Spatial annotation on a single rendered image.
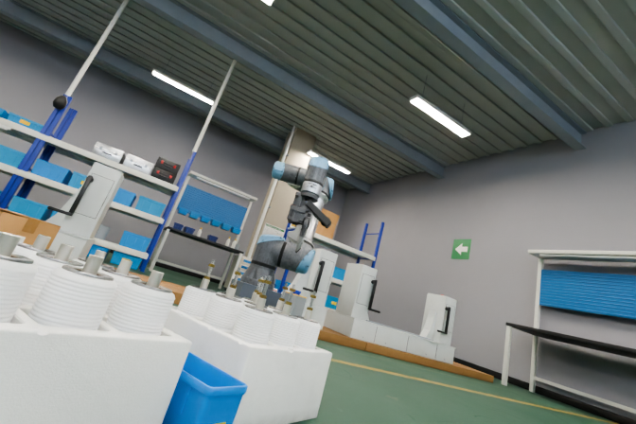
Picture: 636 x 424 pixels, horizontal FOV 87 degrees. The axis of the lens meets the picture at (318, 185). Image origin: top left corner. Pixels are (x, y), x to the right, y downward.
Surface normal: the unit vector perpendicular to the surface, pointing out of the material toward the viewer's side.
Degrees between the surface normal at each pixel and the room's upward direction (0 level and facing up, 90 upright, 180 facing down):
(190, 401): 92
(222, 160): 90
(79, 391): 90
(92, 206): 90
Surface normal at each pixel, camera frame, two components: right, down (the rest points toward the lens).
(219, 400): 0.80, 0.08
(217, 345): -0.50, -0.42
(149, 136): 0.49, -0.15
